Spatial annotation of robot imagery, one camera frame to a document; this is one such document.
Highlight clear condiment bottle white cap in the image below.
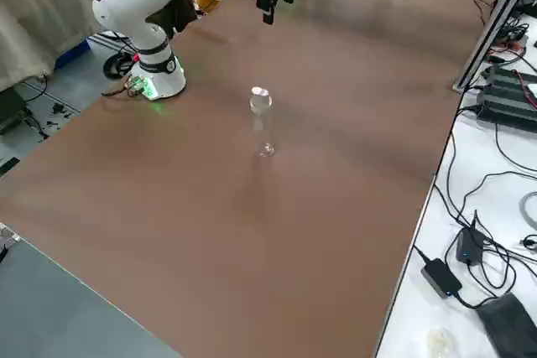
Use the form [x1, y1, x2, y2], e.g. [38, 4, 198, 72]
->
[248, 86, 276, 158]

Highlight blue crate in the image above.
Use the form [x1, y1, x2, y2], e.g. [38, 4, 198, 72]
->
[52, 37, 94, 70]

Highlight beige curtain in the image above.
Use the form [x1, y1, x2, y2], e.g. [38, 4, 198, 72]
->
[0, 0, 114, 93]

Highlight black power supply box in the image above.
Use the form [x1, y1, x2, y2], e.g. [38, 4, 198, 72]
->
[482, 65, 537, 97]
[476, 84, 537, 129]

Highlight black floor box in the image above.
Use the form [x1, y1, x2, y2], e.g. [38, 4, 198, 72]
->
[0, 84, 35, 136]

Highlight black power adapter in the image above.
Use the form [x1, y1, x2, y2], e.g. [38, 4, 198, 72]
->
[455, 223, 488, 267]
[420, 257, 463, 300]

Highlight white crumpled wrapper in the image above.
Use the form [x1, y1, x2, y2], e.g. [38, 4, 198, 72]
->
[425, 326, 457, 355]

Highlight dark grey pouch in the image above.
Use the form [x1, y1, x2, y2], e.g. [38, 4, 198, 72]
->
[475, 292, 537, 358]

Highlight black base cable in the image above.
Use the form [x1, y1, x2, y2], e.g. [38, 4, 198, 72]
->
[102, 79, 142, 99]

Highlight aluminium frame post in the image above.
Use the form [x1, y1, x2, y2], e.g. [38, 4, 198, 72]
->
[451, 0, 537, 94]

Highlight cable cluster with red plugs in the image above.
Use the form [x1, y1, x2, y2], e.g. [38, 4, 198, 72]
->
[488, 18, 530, 66]

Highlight grey cable loop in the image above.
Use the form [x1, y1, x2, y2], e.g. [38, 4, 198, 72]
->
[519, 190, 537, 230]

